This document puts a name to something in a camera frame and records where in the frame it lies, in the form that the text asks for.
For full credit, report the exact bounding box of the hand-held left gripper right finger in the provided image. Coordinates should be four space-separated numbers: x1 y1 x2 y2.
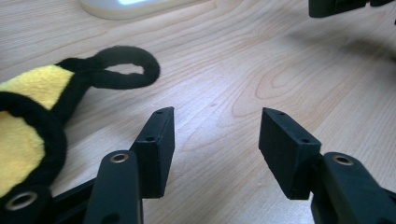
258 106 322 201

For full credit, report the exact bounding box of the yellow plush cover black trim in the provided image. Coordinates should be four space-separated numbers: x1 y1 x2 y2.
0 45 162 200

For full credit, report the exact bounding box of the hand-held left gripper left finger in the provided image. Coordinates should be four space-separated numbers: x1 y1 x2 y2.
129 106 176 200

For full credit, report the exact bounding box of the white appliance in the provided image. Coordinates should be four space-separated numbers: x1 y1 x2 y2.
78 0 200 21

